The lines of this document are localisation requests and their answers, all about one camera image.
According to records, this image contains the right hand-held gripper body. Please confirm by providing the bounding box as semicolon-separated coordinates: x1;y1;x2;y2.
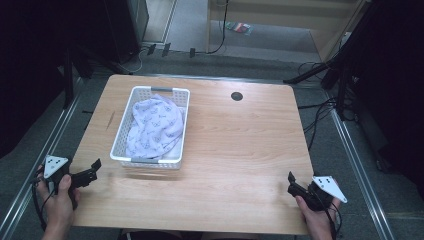
293;175;348;212

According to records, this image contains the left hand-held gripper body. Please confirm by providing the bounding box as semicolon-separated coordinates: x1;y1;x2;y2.
43;154;92;211

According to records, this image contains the person's right hand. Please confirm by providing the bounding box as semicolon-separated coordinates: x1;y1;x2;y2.
294;194;342;240

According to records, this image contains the person's left hand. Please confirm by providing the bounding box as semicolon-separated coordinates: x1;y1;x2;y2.
35;165;82;235

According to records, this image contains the white perforated plastic basket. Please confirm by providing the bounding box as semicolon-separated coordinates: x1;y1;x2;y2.
109;85;191;171

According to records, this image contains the lavender patterned cloth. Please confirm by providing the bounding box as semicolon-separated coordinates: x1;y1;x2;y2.
125;93;185;160

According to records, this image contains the black metal stand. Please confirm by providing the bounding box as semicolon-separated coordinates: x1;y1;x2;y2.
282;0;381;122

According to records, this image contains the black cabinet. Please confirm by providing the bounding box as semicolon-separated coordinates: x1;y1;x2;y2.
101;0;150;65

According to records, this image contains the colourful packet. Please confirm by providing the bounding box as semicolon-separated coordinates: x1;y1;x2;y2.
225;21;255;37

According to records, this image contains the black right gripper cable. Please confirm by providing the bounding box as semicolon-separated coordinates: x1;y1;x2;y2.
309;186;344;240

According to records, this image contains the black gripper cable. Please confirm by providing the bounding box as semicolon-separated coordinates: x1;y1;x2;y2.
309;186;344;240
30;168;56;232

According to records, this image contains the metal floor rail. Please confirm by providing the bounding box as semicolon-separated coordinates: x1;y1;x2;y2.
0;78;85;240
324;89;397;240

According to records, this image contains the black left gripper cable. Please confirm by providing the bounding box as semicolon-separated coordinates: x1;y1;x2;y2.
30;168;56;232

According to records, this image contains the bundle of black floor cables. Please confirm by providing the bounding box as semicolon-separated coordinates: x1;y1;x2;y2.
295;59;354;152

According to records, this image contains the white floor cable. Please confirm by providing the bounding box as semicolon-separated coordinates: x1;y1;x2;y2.
116;46;149;75

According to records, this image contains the black hanging cable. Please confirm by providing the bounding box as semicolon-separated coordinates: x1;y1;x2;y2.
205;0;231;55

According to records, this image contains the light wooden frame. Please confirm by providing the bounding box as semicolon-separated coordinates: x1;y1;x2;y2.
205;0;372;63

